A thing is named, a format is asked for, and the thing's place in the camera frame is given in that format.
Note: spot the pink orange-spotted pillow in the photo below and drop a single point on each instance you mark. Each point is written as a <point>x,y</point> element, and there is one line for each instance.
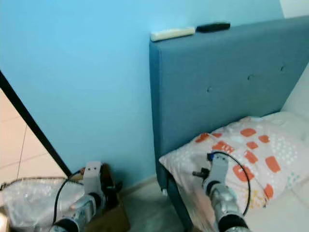
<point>280,150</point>

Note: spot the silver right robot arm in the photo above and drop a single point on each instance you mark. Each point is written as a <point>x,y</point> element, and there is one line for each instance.
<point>224,208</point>

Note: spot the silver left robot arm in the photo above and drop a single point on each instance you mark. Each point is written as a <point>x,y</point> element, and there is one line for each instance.
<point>82,215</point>

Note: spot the brown cardboard box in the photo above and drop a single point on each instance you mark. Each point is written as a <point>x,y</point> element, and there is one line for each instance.
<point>116,220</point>

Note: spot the blue upholstered headboard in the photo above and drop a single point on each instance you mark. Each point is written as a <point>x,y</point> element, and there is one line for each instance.
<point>227,82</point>

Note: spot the white remote control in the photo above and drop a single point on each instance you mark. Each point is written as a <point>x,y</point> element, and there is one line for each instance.
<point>172,34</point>

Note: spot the black remote control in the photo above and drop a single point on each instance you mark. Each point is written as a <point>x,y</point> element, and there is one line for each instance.
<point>212,27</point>

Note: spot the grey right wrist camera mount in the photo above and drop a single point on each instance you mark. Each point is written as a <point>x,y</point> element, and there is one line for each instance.
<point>218,168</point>

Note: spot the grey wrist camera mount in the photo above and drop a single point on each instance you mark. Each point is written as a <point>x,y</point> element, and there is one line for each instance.
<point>92,178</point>
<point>218,168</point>

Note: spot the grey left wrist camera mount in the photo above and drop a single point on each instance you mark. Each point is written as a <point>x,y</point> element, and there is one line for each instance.
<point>92,178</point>

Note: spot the blue bed frame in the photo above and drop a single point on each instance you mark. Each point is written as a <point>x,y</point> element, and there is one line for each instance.
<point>176,208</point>

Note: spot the black door frame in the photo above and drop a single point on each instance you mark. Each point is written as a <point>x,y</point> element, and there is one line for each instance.
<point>36,129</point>

